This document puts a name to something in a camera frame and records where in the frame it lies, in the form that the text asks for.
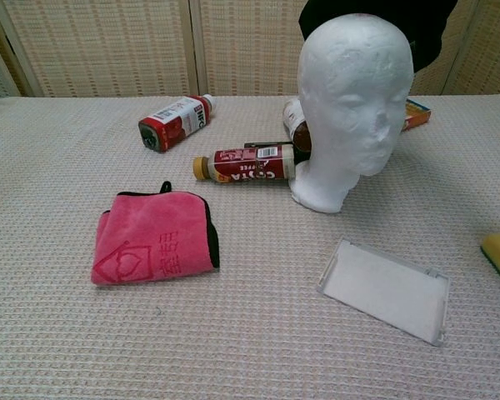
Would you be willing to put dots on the black baseball cap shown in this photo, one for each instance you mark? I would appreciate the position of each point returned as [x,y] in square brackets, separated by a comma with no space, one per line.
[433,37]

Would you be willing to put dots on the white foam mannequin head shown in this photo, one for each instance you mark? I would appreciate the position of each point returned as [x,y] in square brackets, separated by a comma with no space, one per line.
[350,121]

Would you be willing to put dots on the Costa coffee bottle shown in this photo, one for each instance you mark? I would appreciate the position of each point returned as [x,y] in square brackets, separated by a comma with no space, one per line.
[250,166]

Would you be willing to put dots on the brown drink bottle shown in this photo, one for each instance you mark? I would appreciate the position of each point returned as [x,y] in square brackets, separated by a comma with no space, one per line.
[296,125]

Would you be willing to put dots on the red NFC juice bottle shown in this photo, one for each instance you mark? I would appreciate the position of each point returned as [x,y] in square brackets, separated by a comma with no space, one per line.
[177,121]

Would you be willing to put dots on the pink folded towel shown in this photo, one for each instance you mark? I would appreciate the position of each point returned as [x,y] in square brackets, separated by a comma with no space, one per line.
[150,241]

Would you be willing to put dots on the beige woven table cloth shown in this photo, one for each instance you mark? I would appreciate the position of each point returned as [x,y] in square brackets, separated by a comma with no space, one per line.
[250,312]

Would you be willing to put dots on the clear plastic lid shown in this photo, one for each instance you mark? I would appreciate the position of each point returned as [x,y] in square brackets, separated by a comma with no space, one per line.
[383,287]

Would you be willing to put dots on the orange yellow box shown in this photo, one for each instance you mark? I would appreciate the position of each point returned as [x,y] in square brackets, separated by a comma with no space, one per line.
[418,116]

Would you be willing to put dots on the woven folding screen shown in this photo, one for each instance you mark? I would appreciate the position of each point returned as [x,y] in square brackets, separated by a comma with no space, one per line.
[108,46]

